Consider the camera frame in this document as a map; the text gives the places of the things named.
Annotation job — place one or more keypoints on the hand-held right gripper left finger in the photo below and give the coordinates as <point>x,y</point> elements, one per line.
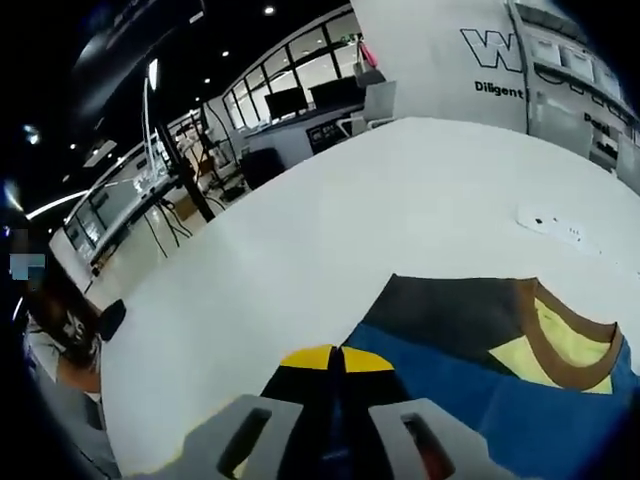
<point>250,440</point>

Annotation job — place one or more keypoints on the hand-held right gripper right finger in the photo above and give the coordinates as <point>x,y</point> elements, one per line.
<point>415,440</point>

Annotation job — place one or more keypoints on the multicolour garment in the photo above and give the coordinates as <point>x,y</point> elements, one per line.
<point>450,380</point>

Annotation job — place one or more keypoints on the person's torso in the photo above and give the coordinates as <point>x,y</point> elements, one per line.
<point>70,425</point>

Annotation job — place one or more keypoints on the black flat object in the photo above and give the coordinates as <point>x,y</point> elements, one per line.
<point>112,320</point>

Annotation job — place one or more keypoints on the cardboard box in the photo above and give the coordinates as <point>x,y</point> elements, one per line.
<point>186,209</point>

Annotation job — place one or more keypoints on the white power strip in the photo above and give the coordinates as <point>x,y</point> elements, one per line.
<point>560,229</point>

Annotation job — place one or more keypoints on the white long workbench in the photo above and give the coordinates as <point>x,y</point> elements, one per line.
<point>115,210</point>

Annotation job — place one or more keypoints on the black computer tower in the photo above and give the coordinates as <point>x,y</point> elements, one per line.
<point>264,167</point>

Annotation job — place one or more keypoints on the dark office desk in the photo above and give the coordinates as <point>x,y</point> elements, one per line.
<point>310,135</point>

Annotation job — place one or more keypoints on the white office chair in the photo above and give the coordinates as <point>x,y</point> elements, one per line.
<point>377,105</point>

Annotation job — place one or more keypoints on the black monitor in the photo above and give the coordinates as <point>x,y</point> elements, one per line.
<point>284,104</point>
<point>335,94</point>

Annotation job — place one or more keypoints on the grey hanging bag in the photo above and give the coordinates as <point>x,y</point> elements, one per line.
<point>367,76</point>

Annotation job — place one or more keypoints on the grey metal shelf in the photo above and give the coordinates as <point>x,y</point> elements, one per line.
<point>575,100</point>

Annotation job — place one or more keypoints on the pink hanging bag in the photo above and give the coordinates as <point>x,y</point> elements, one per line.
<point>369,55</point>

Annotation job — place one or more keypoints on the white storage bin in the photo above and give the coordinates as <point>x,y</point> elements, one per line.
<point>550,54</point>
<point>608,77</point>
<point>577,61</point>

